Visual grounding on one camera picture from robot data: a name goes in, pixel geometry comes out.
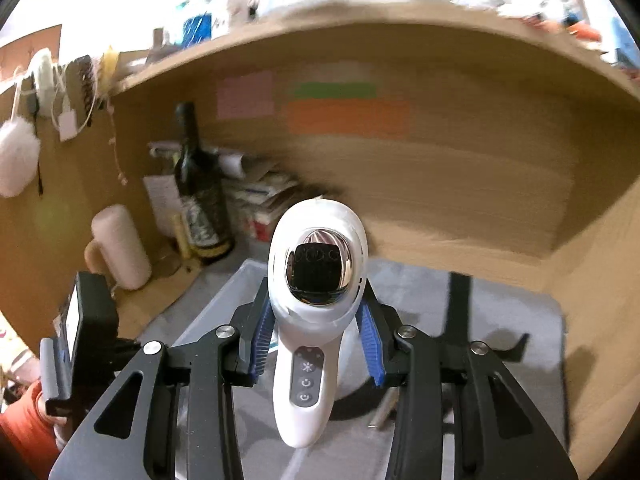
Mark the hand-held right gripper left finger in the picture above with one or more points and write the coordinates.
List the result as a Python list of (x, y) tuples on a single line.
[(262, 341)]

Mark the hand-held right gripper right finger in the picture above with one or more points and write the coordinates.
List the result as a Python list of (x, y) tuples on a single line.
[(368, 342)]

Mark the white handheld beauty device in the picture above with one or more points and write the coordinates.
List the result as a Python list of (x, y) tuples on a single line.
[(310, 320)]

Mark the clear plastic storage bin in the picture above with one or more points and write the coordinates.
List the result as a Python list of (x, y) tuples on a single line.
[(220, 305)]

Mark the person's left forearm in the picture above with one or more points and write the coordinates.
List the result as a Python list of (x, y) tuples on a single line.
[(22, 430)]

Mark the silver metal pen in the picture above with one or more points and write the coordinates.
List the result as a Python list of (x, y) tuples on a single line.
[(382, 411)]

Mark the gold tube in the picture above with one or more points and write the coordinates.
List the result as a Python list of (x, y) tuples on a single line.
[(182, 237)]

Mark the white paper note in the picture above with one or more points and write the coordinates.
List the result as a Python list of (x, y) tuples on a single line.
[(162, 202)]

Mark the grey mat with black letters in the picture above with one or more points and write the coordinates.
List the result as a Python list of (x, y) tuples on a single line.
[(505, 310)]

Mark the stack of books and papers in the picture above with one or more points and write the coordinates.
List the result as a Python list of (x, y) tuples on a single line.
[(265, 200)]

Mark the dark wine bottle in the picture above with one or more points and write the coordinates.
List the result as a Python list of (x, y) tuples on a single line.
[(200, 195)]

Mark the white fluffy pompom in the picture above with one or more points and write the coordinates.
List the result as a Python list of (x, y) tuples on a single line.
[(17, 157)]

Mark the rolled white paper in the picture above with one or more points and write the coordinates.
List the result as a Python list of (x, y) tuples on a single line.
[(220, 157)]

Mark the white hanging tag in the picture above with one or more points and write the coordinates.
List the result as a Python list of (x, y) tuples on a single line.
[(69, 125)]

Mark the orange paper note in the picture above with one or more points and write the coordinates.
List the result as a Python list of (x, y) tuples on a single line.
[(350, 119)]

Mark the dark hanging brush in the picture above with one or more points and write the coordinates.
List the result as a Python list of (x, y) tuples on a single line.
[(82, 87)]

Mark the white fluffy hanging ornament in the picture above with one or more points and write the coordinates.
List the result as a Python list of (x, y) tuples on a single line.
[(42, 82)]

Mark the pink sticky note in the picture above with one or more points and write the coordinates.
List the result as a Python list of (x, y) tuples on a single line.
[(245, 95)]

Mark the green sticky note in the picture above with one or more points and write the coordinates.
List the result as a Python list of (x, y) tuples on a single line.
[(332, 90)]

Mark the brown cork board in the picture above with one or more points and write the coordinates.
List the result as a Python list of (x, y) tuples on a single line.
[(27, 52)]

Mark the blue bottle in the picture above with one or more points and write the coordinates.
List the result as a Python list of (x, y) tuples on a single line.
[(197, 27)]

